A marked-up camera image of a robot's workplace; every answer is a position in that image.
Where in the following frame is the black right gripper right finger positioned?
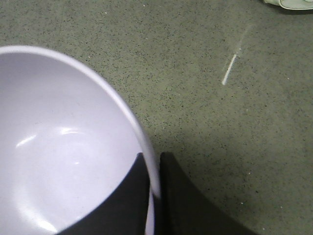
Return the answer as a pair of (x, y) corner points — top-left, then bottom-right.
(160, 152), (254, 235)

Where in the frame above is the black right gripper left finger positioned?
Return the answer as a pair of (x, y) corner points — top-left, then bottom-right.
(59, 153), (150, 235)

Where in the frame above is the purple plastic bowl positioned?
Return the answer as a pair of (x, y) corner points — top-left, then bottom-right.
(0, 46), (162, 235)

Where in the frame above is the white rice cooker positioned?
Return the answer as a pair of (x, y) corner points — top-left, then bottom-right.
(263, 0), (313, 10)

